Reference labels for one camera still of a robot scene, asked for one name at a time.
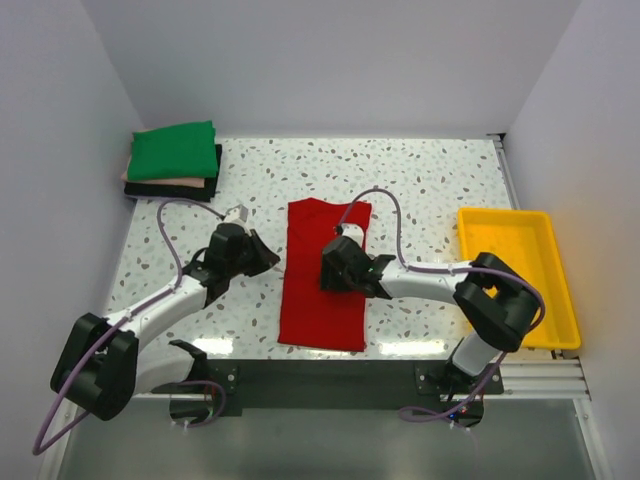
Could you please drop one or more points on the green folded t shirt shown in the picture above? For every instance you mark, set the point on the green folded t shirt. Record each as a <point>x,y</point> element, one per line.
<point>179,151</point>

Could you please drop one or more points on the yellow plastic tray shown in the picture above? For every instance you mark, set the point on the yellow plastic tray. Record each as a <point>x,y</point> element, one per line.
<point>525,241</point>

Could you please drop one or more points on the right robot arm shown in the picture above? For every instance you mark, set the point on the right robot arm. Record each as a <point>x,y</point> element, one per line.
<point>501,307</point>

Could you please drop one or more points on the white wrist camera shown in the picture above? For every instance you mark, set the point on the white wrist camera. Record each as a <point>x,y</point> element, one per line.
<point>237,215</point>
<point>354,232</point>

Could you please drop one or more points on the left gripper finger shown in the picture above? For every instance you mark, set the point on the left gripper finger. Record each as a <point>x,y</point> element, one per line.
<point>262,262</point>
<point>257,242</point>

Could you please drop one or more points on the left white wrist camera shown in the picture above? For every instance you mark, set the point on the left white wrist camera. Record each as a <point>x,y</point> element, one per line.
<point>237,215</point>

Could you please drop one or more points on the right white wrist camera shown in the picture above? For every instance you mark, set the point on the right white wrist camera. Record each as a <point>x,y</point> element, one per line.
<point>354,232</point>

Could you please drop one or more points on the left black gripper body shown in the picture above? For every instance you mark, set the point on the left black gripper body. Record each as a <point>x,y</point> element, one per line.
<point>242,264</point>

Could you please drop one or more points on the red t shirt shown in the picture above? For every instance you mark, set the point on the red t shirt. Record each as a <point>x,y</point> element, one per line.
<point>310,316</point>

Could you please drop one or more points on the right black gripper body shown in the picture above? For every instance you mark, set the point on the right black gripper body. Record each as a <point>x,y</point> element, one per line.
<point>331,279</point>

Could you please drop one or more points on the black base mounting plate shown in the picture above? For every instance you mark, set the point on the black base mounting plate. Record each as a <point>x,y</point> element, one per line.
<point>337,384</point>

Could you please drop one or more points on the pink folded t shirt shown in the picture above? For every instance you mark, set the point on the pink folded t shirt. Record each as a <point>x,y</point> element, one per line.
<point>189,182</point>

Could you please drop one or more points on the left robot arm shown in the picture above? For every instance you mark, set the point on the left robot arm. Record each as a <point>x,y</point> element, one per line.
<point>99,368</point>

